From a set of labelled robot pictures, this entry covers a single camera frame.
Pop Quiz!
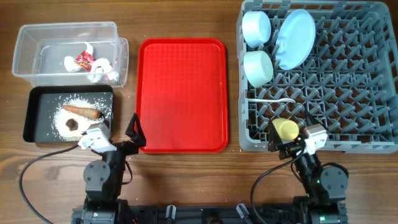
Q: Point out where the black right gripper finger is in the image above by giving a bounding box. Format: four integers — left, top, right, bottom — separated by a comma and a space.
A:
304, 110, 320, 128
268, 120, 283, 152

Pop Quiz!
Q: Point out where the yellow plastic cup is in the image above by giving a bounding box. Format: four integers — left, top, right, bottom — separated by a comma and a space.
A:
272, 118, 299, 141

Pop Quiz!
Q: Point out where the brown food scrap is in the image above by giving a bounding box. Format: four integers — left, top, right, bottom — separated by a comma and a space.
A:
65, 118, 78, 131

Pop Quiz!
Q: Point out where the white plastic spoon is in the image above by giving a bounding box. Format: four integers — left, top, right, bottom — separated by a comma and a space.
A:
247, 98, 296, 103

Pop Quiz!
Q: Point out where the red plastic tray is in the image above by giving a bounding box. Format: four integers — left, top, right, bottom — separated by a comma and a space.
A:
136, 38, 229, 154

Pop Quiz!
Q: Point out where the red snack wrapper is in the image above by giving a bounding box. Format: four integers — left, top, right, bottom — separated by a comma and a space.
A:
75, 51, 95, 72

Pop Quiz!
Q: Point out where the light green bowl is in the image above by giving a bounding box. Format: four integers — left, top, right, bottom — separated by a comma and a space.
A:
243, 51, 274, 88

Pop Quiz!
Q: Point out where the large light blue plate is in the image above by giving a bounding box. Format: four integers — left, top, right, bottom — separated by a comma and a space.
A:
275, 9, 315, 70

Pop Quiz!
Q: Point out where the light blue bowl with crumbs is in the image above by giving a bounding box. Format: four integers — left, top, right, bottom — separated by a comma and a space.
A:
242, 11, 272, 48

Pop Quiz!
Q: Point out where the white tissue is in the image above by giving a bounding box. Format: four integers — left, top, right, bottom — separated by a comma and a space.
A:
87, 58, 119, 83

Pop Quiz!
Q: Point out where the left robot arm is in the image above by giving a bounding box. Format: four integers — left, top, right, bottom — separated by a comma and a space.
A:
72, 114, 146, 223

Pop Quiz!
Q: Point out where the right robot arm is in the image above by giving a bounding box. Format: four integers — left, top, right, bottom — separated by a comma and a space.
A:
268, 111, 349, 223

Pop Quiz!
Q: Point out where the grey dishwasher rack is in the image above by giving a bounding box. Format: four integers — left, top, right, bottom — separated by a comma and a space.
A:
238, 1, 397, 154

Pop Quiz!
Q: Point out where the pile of white rice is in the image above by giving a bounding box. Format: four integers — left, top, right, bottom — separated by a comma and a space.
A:
51, 93, 113, 141

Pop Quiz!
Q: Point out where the crumpled white paper scrap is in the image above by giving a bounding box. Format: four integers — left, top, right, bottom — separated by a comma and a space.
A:
64, 42, 94, 72

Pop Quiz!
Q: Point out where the clear plastic bin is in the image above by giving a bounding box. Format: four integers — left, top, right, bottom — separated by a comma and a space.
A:
12, 22, 129, 87

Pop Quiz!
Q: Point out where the black plastic tray bin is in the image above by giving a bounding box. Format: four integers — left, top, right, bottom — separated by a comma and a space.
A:
22, 85, 114, 143

